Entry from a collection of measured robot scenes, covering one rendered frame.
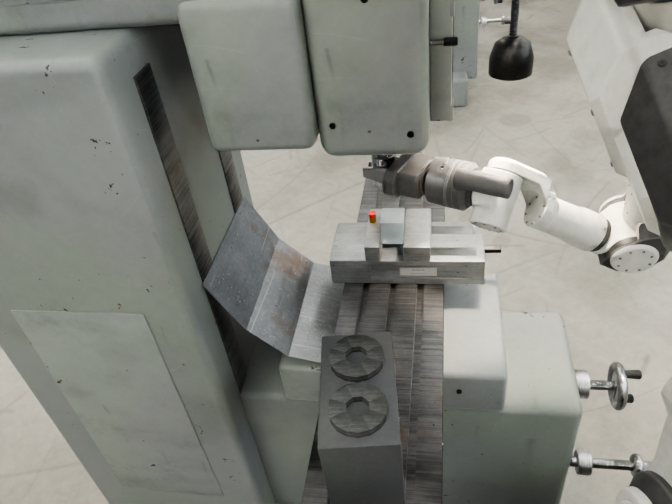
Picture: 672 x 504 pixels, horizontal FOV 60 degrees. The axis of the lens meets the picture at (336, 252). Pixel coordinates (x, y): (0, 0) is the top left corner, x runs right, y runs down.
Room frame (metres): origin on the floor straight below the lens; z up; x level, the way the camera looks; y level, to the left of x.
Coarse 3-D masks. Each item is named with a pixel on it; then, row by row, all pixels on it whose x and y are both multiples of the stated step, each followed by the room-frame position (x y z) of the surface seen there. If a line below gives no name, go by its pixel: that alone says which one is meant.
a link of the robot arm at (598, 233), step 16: (560, 208) 0.81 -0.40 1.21; (576, 208) 0.82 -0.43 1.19; (608, 208) 0.85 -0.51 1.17; (560, 224) 0.80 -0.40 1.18; (576, 224) 0.80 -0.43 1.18; (592, 224) 0.80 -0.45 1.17; (608, 224) 0.81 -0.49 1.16; (624, 224) 0.79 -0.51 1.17; (576, 240) 0.79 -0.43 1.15; (592, 240) 0.79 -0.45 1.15; (608, 240) 0.79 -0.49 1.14; (624, 240) 0.76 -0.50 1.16; (608, 256) 0.77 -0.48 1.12
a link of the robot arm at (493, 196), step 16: (464, 176) 0.83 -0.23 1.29; (480, 176) 0.82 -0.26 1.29; (496, 176) 0.81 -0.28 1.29; (512, 176) 0.83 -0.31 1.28; (448, 192) 0.85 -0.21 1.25; (464, 192) 0.84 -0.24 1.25; (480, 192) 0.81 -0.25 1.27; (496, 192) 0.79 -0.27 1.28; (512, 192) 0.82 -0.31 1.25; (464, 208) 0.85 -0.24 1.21; (480, 208) 0.81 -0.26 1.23; (496, 208) 0.80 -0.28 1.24; (512, 208) 0.81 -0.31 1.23; (480, 224) 0.81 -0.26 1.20; (496, 224) 0.78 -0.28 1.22
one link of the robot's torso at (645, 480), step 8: (664, 392) 0.40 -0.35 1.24; (664, 400) 0.40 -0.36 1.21; (664, 424) 0.41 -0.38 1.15; (664, 432) 0.40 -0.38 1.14; (664, 440) 0.40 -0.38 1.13; (664, 448) 0.40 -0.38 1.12; (656, 456) 0.40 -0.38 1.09; (664, 456) 0.39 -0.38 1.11; (656, 464) 0.40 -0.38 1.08; (664, 464) 0.39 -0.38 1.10; (640, 472) 0.41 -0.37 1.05; (648, 472) 0.40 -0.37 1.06; (656, 472) 0.39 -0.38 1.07; (664, 472) 0.38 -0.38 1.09; (632, 480) 0.41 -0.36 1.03; (640, 480) 0.39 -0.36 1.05; (648, 480) 0.38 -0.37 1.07; (656, 480) 0.38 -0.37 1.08; (664, 480) 0.38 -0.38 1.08; (640, 488) 0.38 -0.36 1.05; (648, 488) 0.37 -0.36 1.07; (656, 488) 0.37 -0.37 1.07; (664, 488) 0.36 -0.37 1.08; (648, 496) 0.36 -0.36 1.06; (656, 496) 0.36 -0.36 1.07; (664, 496) 0.35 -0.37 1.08
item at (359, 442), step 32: (352, 352) 0.65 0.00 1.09; (384, 352) 0.64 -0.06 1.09; (320, 384) 0.60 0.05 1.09; (352, 384) 0.58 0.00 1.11; (384, 384) 0.58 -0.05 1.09; (320, 416) 0.54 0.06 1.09; (352, 416) 0.52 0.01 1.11; (384, 416) 0.51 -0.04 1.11; (320, 448) 0.48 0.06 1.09; (352, 448) 0.48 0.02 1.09; (384, 448) 0.47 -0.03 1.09; (352, 480) 0.48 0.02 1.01; (384, 480) 0.47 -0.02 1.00
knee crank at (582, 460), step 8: (576, 456) 0.76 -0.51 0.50; (584, 456) 0.74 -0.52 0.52; (632, 456) 0.73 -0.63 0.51; (640, 456) 0.72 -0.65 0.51; (576, 464) 0.74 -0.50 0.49; (584, 464) 0.73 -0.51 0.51; (592, 464) 0.73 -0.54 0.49; (600, 464) 0.73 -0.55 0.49; (608, 464) 0.72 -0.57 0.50; (616, 464) 0.72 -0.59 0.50; (624, 464) 0.72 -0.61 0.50; (632, 464) 0.71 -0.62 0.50; (640, 464) 0.70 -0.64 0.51; (648, 464) 0.71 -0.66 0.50; (576, 472) 0.73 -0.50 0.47; (584, 472) 0.72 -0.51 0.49; (632, 472) 0.71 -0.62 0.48
